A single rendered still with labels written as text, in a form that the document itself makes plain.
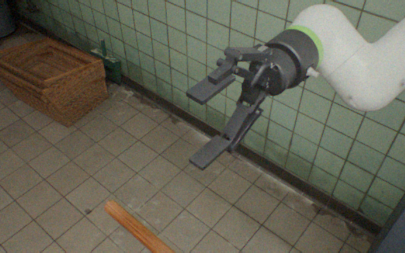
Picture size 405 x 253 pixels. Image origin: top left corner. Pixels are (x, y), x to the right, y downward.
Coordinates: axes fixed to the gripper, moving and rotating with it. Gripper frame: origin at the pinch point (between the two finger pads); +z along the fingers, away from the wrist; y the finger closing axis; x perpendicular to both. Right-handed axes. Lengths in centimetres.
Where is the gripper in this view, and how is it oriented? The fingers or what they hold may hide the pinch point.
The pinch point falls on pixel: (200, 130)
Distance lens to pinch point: 54.7
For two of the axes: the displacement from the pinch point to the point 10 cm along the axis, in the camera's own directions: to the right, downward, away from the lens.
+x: -7.5, -4.7, 4.7
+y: 0.0, 7.1, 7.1
